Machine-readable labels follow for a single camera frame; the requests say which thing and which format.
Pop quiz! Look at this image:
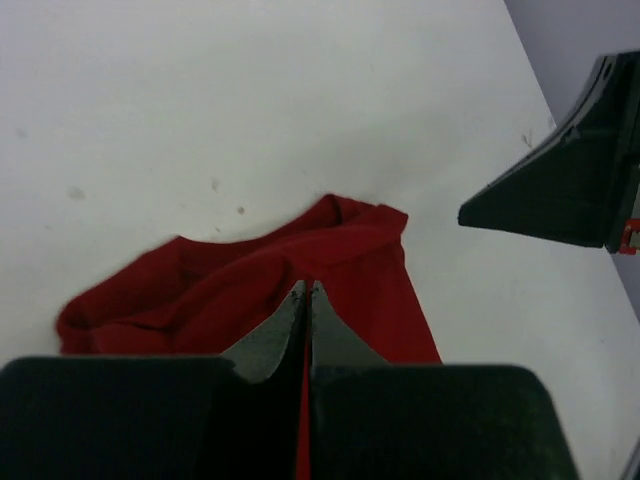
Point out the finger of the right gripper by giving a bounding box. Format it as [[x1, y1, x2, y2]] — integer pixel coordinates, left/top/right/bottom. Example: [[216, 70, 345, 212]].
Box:
[[458, 51, 639, 248]]

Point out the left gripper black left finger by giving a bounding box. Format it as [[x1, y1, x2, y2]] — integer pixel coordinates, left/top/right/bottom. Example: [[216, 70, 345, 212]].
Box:
[[1, 283, 306, 479]]

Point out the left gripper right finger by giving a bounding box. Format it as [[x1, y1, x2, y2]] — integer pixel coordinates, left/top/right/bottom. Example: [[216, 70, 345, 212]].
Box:
[[309, 284, 578, 479]]

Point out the red t shirt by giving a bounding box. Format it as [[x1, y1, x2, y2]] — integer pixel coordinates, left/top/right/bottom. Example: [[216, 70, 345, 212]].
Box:
[[55, 193, 444, 480]]

